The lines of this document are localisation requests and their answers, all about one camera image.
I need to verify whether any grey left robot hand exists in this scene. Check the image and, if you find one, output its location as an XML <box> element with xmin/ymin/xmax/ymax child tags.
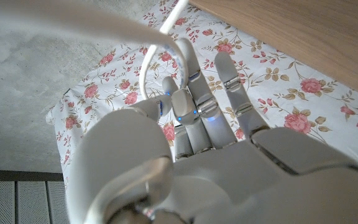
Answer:
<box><xmin>67</xmin><ymin>37</ymin><xmax>358</xmax><ymax>224</ymax></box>

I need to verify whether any white Ethernet cable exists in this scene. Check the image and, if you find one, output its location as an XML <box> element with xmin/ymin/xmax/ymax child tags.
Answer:
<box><xmin>0</xmin><ymin>0</ymin><xmax>190</xmax><ymax>103</ymax></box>

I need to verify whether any floral backdrop cloth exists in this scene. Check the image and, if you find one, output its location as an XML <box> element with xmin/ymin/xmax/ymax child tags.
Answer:
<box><xmin>45</xmin><ymin>0</ymin><xmax>358</xmax><ymax>183</ymax></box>

